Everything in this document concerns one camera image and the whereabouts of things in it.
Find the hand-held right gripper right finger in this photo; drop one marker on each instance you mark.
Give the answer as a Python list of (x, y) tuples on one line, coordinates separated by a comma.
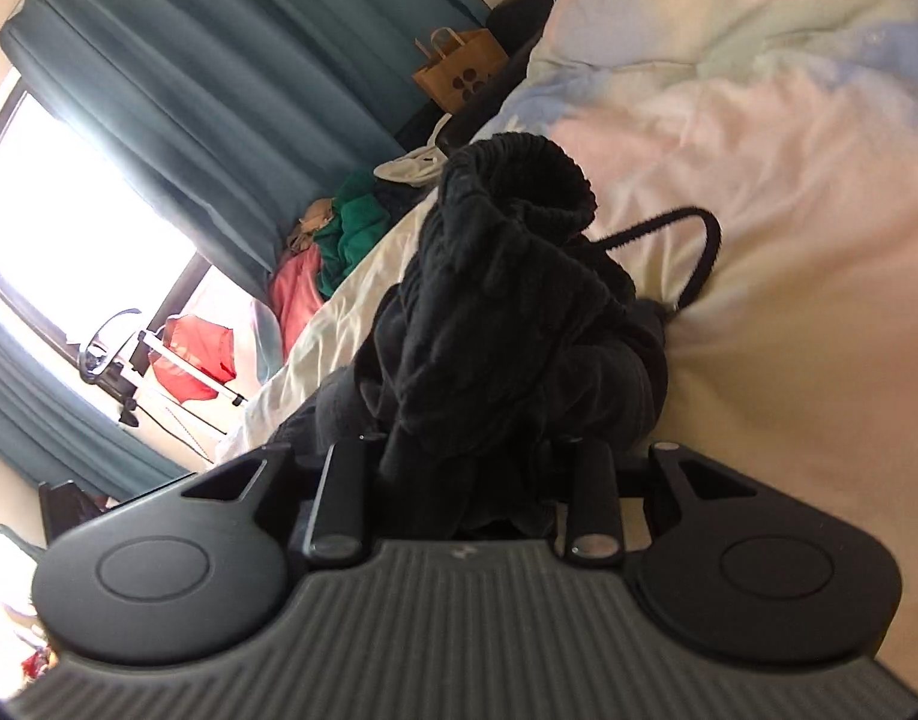
[(590, 487)]

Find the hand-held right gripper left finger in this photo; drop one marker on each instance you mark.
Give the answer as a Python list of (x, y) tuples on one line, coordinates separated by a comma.
[(340, 487)]

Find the black pants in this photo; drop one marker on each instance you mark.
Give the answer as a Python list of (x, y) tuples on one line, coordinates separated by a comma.
[(504, 330)]

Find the light blue sheer cloth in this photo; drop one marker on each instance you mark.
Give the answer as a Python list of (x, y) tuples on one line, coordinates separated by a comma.
[(265, 337)]

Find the pink garment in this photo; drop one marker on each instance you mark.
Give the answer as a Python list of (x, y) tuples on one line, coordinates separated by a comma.
[(298, 300)]

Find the red garment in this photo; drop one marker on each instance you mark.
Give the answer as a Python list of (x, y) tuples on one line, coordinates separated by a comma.
[(193, 360)]

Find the white garment steamer stand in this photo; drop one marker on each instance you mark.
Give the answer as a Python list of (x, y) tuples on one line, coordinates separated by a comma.
[(129, 349)]

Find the green garment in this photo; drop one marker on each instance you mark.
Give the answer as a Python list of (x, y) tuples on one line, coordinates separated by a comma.
[(354, 229)]

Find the beige garment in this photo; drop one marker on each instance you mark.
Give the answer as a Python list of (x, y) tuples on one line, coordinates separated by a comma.
[(313, 225)]

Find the blue curtain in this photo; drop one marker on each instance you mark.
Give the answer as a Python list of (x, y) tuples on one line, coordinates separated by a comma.
[(226, 82), (46, 420)]

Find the white cloth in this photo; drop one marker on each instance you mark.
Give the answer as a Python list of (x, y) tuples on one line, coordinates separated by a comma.
[(410, 165)]

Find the pastel printed bed quilt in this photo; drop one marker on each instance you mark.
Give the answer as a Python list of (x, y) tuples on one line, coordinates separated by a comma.
[(789, 202)]

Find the black framed window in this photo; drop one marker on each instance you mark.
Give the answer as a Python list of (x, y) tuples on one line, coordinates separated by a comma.
[(61, 210)]

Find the brown paper bag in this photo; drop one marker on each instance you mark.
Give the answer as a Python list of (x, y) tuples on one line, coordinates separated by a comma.
[(463, 75)]

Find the black sofa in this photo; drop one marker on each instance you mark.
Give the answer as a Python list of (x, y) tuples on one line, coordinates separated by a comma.
[(519, 22)]

